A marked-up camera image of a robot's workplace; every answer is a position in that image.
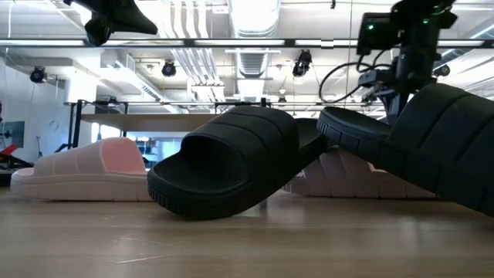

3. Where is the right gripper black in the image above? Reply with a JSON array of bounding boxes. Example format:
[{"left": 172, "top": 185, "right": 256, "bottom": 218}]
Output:
[{"left": 358, "top": 36, "right": 441, "bottom": 125}]

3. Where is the pink rubber slide sandal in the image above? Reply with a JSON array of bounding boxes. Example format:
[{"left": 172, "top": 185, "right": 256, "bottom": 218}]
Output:
[
  {"left": 10, "top": 137, "right": 154, "bottom": 202},
  {"left": 283, "top": 146, "right": 439, "bottom": 200}
]

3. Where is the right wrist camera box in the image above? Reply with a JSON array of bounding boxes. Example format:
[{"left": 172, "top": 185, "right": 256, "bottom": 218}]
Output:
[{"left": 357, "top": 12, "right": 395, "bottom": 56}]

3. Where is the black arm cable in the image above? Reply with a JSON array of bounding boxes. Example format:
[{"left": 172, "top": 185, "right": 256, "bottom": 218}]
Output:
[{"left": 319, "top": 49, "right": 393, "bottom": 104}]

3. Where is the silver ceiling air duct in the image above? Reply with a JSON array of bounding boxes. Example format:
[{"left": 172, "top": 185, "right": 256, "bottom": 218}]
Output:
[{"left": 227, "top": 0, "right": 283, "bottom": 78}]

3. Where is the thin hanging cable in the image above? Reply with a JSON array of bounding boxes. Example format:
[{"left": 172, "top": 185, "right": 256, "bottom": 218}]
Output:
[{"left": 346, "top": 0, "right": 353, "bottom": 109}]

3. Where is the long overhead light bar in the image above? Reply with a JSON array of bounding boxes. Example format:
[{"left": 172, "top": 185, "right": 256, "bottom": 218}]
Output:
[{"left": 0, "top": 37, "right": 494, "bottom": 49}]

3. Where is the wooden shelf black frame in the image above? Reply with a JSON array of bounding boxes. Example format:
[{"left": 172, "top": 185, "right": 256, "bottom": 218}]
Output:
[{"left": 67, "top": 97, "right": 271, "bottom": 151}]

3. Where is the dark wall picture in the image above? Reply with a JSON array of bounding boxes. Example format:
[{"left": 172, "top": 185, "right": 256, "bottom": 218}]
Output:
[{"left": 0, "top": 121, "right": 25, "bottom": 148}]

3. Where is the black rubber slide sandal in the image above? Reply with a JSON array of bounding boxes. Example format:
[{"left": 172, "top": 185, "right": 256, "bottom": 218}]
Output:
[
  {"left": 146, "top": 104, "right": 329, "bottom": 222},
  {"left": 316, "top": 83, "right": 494, "bottom": 217}
]

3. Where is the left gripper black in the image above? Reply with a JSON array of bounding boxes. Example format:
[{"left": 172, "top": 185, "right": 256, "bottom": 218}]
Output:
[{"left": 63, "top": 0, "right": 158, "bottom": 46}]

